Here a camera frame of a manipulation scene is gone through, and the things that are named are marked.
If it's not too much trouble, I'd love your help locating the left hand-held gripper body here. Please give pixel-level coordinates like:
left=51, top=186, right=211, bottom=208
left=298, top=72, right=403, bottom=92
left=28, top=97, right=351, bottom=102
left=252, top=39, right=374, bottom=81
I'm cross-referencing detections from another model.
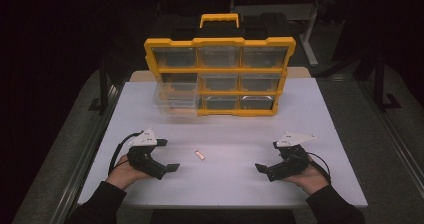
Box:
left=127, top=128, right=169, bottom=181

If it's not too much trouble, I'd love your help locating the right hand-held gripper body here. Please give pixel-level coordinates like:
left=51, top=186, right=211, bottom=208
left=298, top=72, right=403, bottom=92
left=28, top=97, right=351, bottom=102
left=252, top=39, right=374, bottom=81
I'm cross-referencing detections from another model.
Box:
left=266, top=131, right=318, bottom=183

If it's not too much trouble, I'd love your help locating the clear plastic organizer drawer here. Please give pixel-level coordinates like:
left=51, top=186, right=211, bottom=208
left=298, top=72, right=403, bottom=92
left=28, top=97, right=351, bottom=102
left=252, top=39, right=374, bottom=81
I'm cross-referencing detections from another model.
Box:
left=152, top=82, right=202, bottom=117

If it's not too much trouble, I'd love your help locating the person's left hand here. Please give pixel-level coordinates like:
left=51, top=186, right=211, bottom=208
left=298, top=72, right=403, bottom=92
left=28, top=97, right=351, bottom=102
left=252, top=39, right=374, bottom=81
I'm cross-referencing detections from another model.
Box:
left=105, top=154, right=151, bottom=191

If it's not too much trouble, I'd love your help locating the person's right hand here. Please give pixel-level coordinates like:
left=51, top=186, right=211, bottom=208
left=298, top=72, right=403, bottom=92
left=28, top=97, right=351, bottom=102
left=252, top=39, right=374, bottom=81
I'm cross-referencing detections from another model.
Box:
left=281, top=163, right=330, bottom=196

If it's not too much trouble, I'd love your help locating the black metal stand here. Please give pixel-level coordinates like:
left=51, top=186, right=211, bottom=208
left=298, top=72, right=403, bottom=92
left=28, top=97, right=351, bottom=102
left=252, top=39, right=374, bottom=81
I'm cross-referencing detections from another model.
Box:
left=372, top=48, right=403, bottom=111
left=88, top=58, right=117, bottom=113

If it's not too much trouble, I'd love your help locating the grid of clear drawers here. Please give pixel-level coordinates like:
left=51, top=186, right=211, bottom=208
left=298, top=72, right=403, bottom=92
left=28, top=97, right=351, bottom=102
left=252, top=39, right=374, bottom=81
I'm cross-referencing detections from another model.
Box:
left=153, top=46, right=289, bottom=111

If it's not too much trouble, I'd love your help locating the yellow black organizer cabinet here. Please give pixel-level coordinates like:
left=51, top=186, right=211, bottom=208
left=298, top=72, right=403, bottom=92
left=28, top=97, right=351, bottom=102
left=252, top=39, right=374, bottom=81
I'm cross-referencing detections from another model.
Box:
left=143, top=13, right=297, bottom=118

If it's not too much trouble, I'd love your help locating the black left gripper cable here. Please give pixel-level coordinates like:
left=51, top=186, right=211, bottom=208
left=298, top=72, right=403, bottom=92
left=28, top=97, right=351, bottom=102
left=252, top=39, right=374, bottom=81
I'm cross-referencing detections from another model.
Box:
left=108, top=131, right=144, bottom=177

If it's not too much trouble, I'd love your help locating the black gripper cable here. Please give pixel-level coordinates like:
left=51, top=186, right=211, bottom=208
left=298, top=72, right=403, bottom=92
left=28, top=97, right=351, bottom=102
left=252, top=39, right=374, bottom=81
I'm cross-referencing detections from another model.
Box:
left=108, top=131, right=144, bottom=177
left=308, top=152, right=332, bottom=185

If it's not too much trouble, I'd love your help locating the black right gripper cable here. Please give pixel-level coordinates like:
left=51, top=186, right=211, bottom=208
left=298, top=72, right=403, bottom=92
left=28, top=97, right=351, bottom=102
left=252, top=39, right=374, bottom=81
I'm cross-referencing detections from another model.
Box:
left=308, top=152, right=332, bottom=185

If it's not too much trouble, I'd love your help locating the aluminium frame rail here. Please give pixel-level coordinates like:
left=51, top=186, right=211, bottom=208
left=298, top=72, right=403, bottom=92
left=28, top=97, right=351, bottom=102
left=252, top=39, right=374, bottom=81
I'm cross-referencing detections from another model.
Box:
left=49, top=83, right=126, bottom=224
left=360, top=80, right=424, bottom=193

